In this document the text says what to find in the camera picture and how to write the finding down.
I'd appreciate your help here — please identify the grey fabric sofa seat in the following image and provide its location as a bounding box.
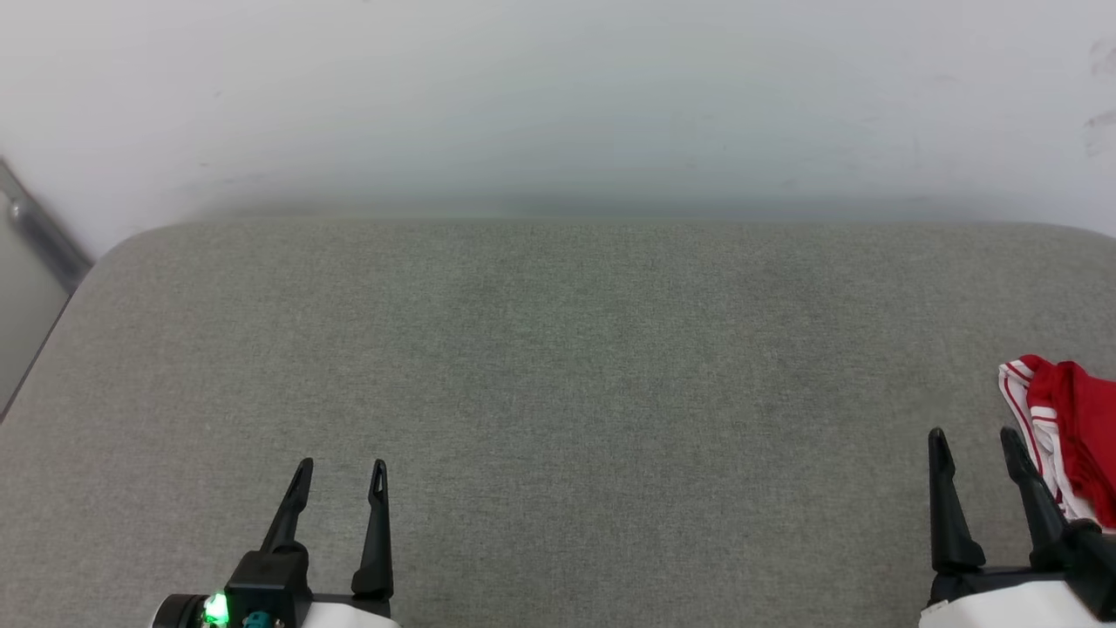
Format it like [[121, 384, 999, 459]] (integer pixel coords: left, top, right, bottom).
[[0, 218, 1116, 628]]

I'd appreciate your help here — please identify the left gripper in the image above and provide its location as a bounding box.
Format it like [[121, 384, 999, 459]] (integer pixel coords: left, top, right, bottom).
[[152, 457, 404, 628]]

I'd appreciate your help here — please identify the grey metal rail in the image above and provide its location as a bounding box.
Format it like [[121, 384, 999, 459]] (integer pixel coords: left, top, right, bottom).
[[0, 157, 94, 293]]

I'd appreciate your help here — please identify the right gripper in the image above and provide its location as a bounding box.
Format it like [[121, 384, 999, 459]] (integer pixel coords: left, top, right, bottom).
[[918, 426, 1116, 628]]

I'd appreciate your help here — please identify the red and white garment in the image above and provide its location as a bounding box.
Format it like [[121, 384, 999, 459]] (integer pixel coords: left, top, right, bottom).
[[997, 353, 1116, 534]]

